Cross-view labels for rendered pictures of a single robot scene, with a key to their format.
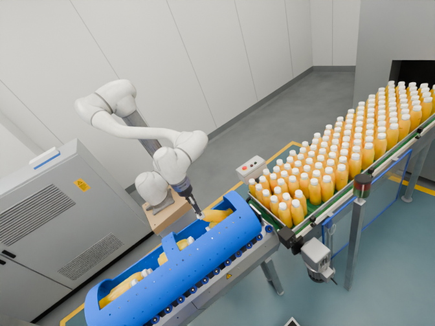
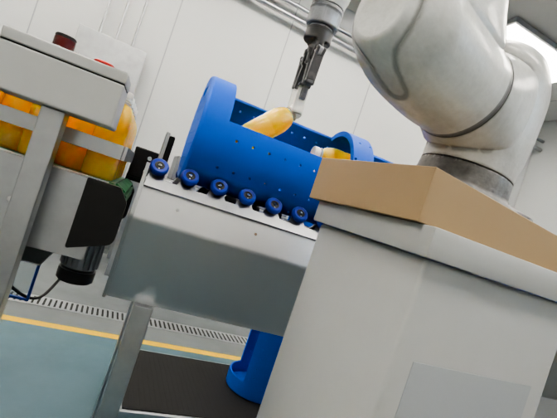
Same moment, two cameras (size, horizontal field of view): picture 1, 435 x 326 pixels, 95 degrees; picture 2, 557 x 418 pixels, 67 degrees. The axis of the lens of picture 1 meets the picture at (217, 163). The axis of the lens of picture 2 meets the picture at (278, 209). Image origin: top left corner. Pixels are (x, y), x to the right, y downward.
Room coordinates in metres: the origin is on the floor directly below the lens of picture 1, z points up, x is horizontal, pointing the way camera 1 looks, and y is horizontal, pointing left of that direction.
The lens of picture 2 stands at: (1.87, 0.19, 0.96)
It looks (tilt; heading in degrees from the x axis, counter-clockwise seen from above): 0 degrees down; 177
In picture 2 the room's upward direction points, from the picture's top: 19 degrees clockwise
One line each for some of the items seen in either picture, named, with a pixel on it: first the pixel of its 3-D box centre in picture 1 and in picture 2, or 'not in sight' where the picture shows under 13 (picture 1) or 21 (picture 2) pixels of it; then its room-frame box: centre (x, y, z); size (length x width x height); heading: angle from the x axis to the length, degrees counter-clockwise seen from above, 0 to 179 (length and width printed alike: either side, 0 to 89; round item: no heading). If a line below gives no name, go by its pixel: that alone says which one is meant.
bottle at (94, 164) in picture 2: (255, 191); (109, 137); (0.95, -0.16, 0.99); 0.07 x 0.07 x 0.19
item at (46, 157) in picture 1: (45, 158); not in sight; (1.99, 1.50, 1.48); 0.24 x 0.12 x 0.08; 117
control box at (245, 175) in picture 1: (252, 169); (65, 82); (1.10, -0.21, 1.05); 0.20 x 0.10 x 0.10; 105
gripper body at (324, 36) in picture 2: (186, 192); (315, 46); (0.75, 0.20, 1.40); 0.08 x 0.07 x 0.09; 15
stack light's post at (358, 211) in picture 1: (352, 254); not in sight; (0.52, -0.55, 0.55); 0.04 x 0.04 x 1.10; 15
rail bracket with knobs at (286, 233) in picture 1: (287, 237); (142, 166); (0.58, -0.18, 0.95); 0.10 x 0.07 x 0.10; 15
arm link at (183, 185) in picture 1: (179, 182); (323, 20); (0.75, 0.20, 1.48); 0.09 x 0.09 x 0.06
